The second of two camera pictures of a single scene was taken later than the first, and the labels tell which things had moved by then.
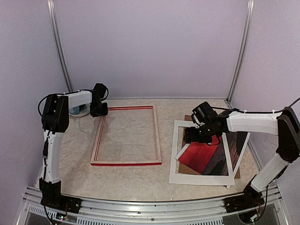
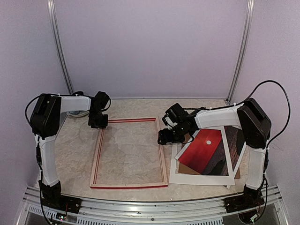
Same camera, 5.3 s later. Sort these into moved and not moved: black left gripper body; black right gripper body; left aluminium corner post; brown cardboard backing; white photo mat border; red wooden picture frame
Moved: black right gripper body; red wooden picture frame; black left gripper body
Not moved: brown cardboard backing; left aluminium corner post; white photo mat border
